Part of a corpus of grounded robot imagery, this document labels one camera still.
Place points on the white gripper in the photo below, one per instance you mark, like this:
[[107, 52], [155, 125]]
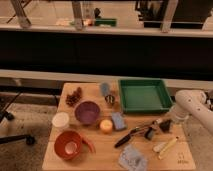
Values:
[[165, 125]]

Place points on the blue eraser block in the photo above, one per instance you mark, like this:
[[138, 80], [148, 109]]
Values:
[[118, 121]]

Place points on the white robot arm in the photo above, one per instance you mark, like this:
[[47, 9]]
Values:
[[191, 102]]

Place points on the small metal cup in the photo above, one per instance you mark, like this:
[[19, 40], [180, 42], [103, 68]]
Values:
[[110, 100]]

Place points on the white paper cup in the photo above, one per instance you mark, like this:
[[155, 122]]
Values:
[[61, 120]]

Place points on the white marker pen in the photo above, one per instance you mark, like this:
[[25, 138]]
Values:
[[157, 122]]

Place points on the yellow wooden stick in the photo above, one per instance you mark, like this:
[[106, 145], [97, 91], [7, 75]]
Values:
[[168, 145]]

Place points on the cream wooden spatula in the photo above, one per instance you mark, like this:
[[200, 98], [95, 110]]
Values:
[[157, 148]]

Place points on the green plastic tray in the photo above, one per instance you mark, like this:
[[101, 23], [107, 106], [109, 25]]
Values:
[[146, 96]]

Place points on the orange round fruit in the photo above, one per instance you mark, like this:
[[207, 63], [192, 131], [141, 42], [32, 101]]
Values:
[[106, 126]]

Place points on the wooden table board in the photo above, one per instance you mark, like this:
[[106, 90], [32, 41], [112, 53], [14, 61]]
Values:
[[105, 158]]

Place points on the purple bowl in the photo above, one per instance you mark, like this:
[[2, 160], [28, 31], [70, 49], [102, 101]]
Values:
[[87, 112]]

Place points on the brown grape bunch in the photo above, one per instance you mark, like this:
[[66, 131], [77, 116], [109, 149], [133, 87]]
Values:
[[74, 98]]

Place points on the orange plastic bowl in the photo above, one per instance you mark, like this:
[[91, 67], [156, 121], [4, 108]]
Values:
[[68, 145]]

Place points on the black tripod stand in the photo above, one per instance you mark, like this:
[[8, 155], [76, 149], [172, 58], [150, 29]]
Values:
[[30, 140]]

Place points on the black handled peeler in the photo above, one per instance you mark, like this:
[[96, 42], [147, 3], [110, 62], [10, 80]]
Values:
[[132, 132]]

